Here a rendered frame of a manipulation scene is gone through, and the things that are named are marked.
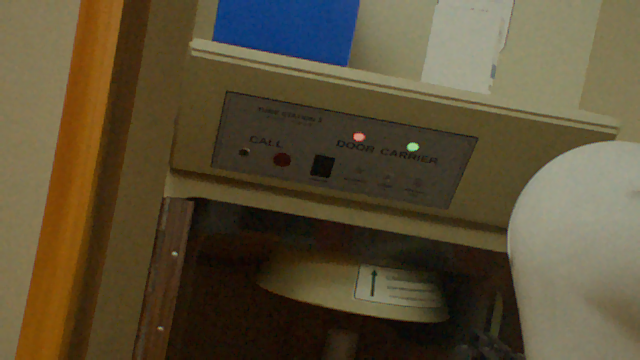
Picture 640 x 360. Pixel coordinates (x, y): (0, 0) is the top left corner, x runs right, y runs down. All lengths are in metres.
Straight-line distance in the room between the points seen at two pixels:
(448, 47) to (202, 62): 0.19
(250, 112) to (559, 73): 0.27
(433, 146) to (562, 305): 0.35
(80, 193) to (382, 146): 0.23
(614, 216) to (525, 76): 0.46
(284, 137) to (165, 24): 0.52
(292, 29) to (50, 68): 0.58
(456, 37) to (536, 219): 0.35
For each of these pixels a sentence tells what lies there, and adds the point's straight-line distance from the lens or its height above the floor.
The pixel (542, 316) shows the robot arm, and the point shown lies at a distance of 0.70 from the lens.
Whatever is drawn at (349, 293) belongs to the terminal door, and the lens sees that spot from 1.09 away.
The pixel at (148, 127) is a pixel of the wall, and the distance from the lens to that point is 1.51.
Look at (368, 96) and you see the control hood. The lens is 0.98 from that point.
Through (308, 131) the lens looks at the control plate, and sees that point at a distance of 1.01.
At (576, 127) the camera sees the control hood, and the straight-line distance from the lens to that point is 1.01.
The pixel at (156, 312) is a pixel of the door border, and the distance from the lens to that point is 1.08.
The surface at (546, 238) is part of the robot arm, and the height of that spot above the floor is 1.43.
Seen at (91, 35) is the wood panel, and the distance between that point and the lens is 0.99.
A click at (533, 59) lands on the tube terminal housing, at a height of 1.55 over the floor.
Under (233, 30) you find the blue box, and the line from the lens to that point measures 0.97.
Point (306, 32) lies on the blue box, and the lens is 0.98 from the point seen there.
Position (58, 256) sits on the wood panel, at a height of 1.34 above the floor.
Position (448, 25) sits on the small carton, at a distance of 1.02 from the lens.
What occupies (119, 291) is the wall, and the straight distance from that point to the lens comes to 1.53.
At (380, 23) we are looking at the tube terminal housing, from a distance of 1.09.
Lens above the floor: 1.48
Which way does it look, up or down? 3 degrees down
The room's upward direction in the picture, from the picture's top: 11 degrees clockwise
